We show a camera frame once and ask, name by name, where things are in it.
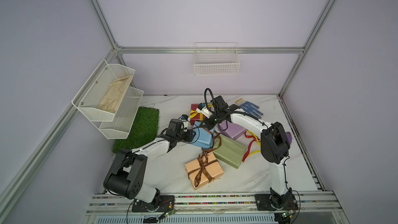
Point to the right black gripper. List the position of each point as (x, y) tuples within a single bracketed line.
[(209, 124)]

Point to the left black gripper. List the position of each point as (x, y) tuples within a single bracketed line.
[(189, 137)]

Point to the purple gift box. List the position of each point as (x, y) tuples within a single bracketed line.
[(231, 130)]

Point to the blue gift box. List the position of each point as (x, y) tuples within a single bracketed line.
[(203, 137)]

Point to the brown ribbon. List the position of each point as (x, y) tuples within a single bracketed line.
[(216, 142), (204, 160)]

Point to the green gift box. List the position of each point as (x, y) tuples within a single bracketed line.
[(230, 152)]

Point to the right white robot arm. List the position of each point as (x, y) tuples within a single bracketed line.
[(274, 142)]

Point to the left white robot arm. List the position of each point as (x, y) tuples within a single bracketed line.
[(126, 175)]

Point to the red gift box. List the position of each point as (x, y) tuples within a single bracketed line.
[(195, 113)]

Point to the yellow ribbon on red box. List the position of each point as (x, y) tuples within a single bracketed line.
[(199, 112)]

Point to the brown ribbon on orange box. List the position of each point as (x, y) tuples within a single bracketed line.
[(204, 160)]

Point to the orange gift box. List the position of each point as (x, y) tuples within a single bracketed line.
[(215, 170)]

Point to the blue dotted work glove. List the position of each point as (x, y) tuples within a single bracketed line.
[(249, 108)]

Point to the green artificial grass mat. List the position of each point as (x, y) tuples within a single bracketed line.
[(144, 130)]

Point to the lower white mesh shelf basket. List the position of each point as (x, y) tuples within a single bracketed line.
[(120, 127)]

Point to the white mesh shelf basket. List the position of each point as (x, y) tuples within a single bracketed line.
[(120, 127), (89, 97)]

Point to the beige cloth in basket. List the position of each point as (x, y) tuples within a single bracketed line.
[(114, 94)]

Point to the upper white mesh shelf basket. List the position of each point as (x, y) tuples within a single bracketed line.
[(89, 97)]

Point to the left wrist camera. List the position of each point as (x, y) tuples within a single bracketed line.
[(185, 119)]

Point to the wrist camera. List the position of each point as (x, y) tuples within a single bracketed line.
[(203, 109), (185, 119)]

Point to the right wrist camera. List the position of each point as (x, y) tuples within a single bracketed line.
[(203, 109)]

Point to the white wire wall basket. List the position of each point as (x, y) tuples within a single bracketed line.
[(215, 59)]

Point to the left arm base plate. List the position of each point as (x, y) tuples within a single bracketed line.
[(160, 203)]

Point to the purple pink-handled spatula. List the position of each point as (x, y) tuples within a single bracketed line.
[(289, 137)]

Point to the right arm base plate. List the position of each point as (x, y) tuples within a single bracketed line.
[(275, 202)]

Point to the aluminium front rail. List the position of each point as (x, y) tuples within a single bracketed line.
[(317, 207)]

